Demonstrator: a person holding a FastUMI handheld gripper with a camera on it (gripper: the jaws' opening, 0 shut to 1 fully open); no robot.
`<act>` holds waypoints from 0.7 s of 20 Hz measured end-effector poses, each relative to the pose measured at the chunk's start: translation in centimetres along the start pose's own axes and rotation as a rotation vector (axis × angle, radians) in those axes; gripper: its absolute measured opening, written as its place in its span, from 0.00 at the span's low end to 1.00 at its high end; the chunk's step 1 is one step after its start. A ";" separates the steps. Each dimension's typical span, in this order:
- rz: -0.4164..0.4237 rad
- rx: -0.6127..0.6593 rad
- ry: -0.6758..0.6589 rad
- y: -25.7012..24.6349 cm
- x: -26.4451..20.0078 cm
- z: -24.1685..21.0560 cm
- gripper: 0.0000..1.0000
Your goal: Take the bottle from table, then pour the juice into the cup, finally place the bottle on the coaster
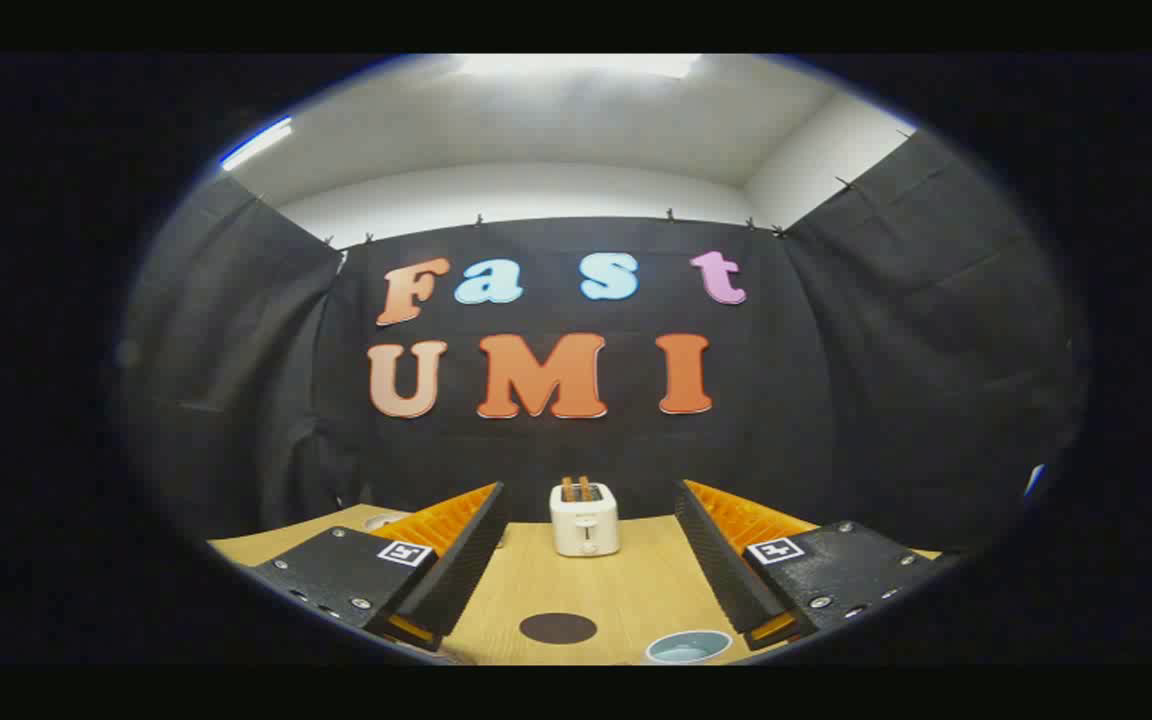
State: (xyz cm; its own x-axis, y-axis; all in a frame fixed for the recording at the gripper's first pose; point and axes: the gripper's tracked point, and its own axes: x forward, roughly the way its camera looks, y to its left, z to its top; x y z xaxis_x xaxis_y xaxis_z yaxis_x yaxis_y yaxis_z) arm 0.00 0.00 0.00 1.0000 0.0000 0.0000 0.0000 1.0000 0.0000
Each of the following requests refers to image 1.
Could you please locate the ceiling light panel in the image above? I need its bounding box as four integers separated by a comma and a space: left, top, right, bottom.
456, 54, 702, 79
219, 117, 293, 171

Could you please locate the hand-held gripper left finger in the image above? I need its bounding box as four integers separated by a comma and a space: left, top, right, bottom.
254, 481, 512, 653

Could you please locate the white toaster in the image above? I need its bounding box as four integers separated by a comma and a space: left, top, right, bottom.
549, 476, 621, 558

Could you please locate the wooden table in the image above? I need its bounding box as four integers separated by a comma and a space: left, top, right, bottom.
208, 503, 942, 666

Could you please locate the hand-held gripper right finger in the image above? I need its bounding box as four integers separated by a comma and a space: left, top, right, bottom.
674, 479, 942, 651

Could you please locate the black backdrop cloth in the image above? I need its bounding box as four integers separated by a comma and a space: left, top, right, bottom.
121, 130, 1087, 556

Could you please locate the brown round coaster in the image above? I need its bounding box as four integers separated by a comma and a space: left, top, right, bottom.
519, 612, 598, 645

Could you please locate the white cup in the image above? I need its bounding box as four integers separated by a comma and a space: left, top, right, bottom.
645, 629, 734, 666

